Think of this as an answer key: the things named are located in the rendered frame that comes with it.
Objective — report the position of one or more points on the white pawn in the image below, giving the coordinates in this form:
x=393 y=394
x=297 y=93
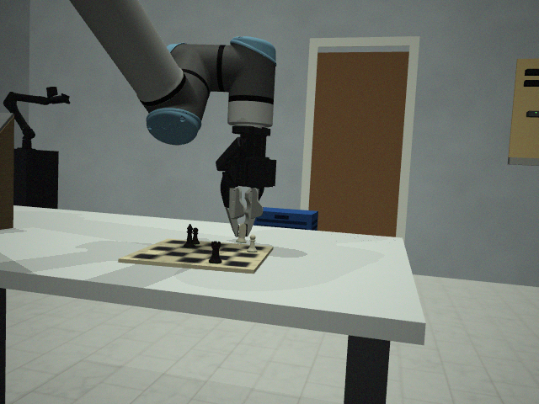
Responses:
x=252 y=248

